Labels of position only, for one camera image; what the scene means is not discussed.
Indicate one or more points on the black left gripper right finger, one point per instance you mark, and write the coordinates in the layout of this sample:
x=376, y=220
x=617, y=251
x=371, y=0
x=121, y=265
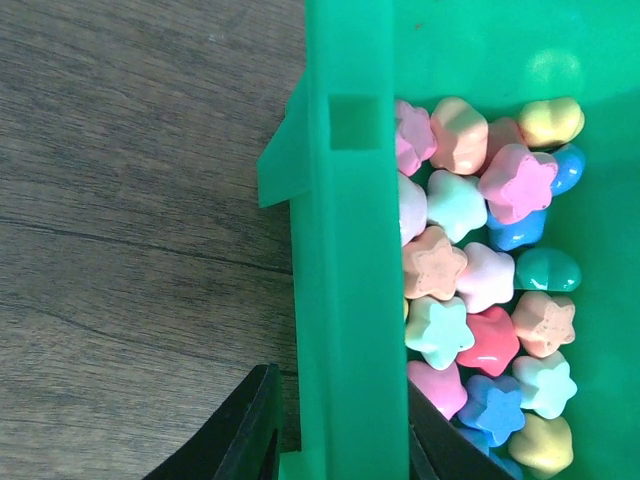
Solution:
x=438, y=450

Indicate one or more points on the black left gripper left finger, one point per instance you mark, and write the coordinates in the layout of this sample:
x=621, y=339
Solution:
x=242, y=438

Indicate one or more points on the green bin with star candies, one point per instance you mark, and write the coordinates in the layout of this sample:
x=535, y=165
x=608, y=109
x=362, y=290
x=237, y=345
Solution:
x=332, y=160

